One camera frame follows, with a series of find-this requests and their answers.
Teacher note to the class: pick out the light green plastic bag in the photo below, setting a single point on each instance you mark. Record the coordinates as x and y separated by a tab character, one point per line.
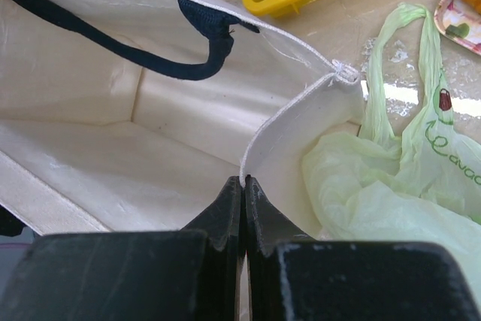
421	185

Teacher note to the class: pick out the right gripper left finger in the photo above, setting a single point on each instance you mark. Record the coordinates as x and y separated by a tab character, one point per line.
189	274

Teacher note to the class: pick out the floral bread tray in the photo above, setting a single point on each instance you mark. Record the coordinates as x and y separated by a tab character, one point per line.
459	22

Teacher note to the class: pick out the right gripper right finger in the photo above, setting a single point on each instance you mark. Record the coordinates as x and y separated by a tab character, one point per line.
295	277

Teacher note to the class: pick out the cream canvas tote bag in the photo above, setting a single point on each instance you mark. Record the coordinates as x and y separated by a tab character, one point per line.
130	115

